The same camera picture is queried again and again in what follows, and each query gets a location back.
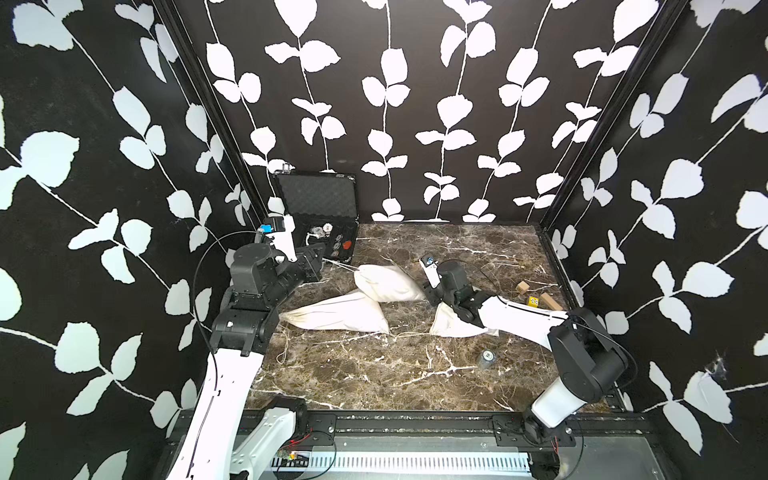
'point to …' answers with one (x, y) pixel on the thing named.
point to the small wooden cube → (522, 287)
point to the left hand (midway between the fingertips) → (325, 241)
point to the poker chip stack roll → (488, 357)
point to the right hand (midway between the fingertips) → (426, 273)
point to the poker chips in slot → (337, 245)
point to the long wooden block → (551, 302)
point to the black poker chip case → (324, 210)
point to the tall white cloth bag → (351, 311)
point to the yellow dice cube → (533, 301)
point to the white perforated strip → (410, 462)
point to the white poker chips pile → (323, 231)
